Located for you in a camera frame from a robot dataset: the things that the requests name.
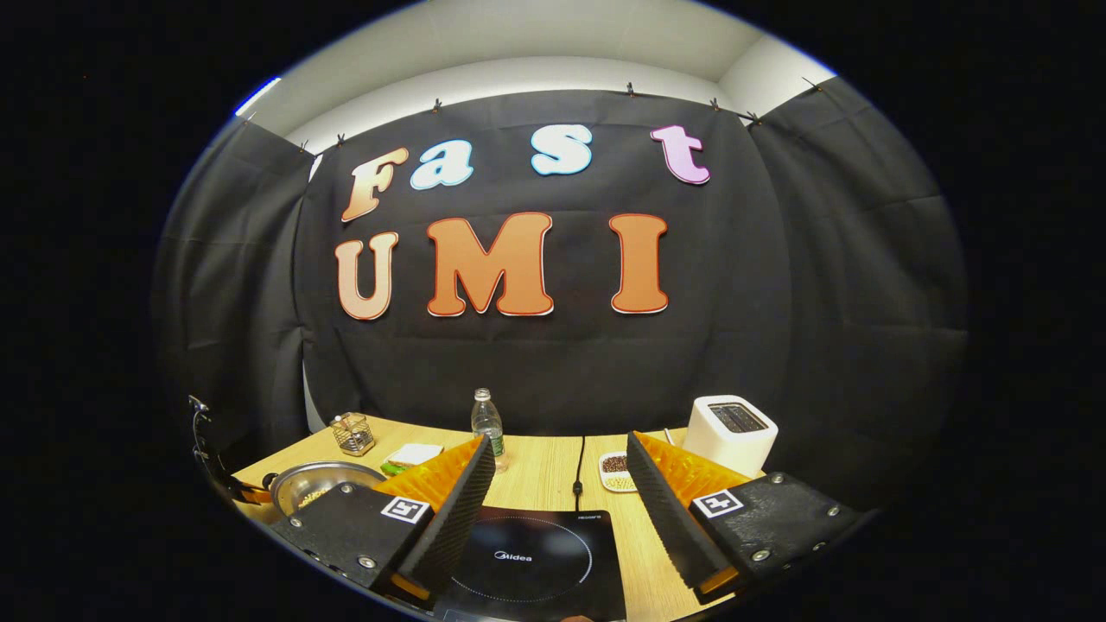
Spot black induction cooktop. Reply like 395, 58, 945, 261
432, 507, 627, 622

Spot small white divided dish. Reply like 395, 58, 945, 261
599, 450, 640, 493

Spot white toaster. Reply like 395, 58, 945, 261
683, 395, 779, 478

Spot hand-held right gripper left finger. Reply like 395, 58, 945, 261
272, 435, 498, 606

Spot steel pot with black handle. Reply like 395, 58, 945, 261
262, 461, 387, 517

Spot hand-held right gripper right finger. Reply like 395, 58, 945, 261
626, 430, 865, 597

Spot black backdrop cloth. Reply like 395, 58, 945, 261
154, 76, 969, 511

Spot sandwich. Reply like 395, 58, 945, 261
386, 444, 444, 472

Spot clear plastic water bottle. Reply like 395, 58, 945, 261
471, 388, 507, 473

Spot wire mesh utensil holder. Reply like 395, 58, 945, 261
331, 412, 376, 457

